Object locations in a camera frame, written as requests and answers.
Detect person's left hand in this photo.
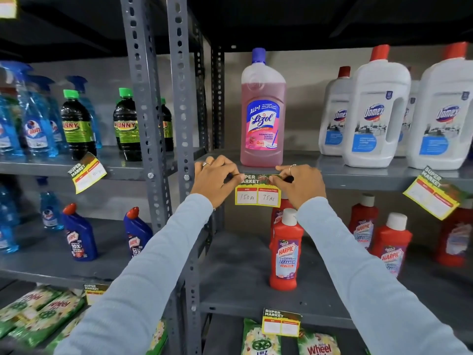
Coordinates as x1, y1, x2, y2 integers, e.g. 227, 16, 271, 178
191, 155, 245, 210

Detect person's right hand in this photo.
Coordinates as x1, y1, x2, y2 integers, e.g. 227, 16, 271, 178
269, 164, 327, 211

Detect yellow handwritten price tag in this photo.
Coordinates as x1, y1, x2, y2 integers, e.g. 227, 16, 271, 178
235, 174, 283, 208

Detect person's right forearm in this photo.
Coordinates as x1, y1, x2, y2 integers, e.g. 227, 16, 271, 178
296, 196, 471, 355

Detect person's left forearm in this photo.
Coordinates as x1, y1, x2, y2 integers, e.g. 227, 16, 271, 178
53, 194, 215, 355

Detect red bathroom cleaner bottle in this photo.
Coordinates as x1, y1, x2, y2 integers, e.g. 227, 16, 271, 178
370, 212, 413, 278
349, 194, 379, 252
270, 197, 295, 248
435, 199, 473, 268
269, 208, 304, 292

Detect pink floor cleaner bottle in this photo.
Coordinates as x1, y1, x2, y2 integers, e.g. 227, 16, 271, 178
240, 48, 287, 168

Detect white cleaner bottle red cap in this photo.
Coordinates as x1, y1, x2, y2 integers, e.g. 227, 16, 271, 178
342, 44, 412, 169
395, 66, 420, 158
406, 42, 473, 171
319, 66, 354, 157

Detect dark bottle green cap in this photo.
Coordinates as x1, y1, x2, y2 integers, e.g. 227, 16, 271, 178
61, 89, 98, 161
113, 87, 143, 162
160, 98, 174, 152

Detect grey metal shelving rack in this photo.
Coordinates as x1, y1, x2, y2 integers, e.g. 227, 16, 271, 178
166, 0, 473, 355
0, 0, 209, 355

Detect blue toilet cleaner bottle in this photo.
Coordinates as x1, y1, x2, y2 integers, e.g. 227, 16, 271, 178
123, 206, 153, 258
62, 203, 99, 262

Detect green detergent powder packet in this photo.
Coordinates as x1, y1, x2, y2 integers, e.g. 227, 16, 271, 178
7, 293, 86, 349
0, 287, 63, 338
44, 310, 87, 355
146, 319, 169, 355
241, 318, 282, 355
297, 328, 341, 355

